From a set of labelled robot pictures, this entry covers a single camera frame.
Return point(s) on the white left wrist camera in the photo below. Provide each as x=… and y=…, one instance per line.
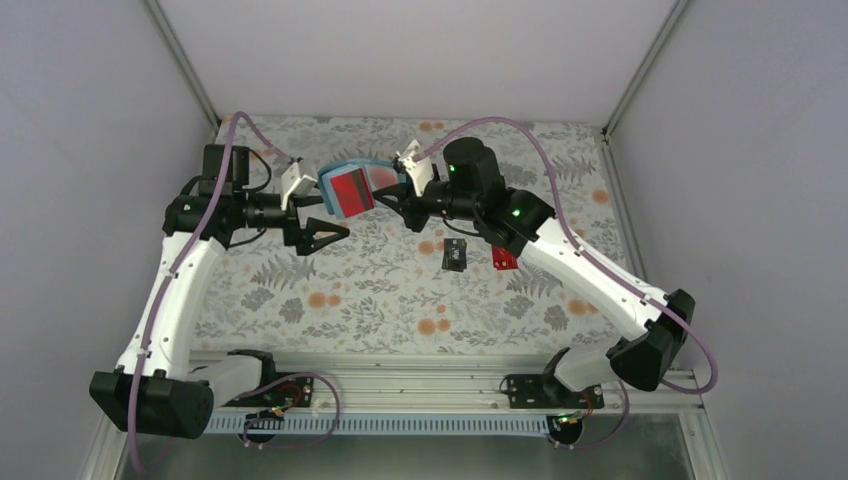
x=299, y=178

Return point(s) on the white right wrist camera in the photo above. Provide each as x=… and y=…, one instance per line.
x=416, y=166

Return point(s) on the aluminium rail base frame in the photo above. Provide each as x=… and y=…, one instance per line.
x=451, y=384

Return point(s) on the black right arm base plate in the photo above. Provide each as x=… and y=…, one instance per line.
x=537, y=392

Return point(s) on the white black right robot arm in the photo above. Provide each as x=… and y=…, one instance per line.
x=651, y=324

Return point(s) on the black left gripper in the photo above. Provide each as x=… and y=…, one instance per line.
x=301, y=237

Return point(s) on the white slotted cable duct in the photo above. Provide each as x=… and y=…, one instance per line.
x=524, y=425

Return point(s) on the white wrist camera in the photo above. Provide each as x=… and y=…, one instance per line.
x=299, y=178
x=416, y=166

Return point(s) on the white card with red circle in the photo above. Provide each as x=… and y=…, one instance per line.
x=380, y=177

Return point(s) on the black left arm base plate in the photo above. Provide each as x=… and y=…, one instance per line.
x=289, y=394

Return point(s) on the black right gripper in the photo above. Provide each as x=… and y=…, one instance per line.
x=413, y=218

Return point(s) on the black credit card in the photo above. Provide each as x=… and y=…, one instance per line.
x=454, y=254

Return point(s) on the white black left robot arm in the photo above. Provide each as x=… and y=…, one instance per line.
x=152, y=389

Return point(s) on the red credit card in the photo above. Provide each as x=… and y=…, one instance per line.
x=502, y=259

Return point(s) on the blue card holder wallet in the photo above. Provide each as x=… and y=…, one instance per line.
x=326, y=173

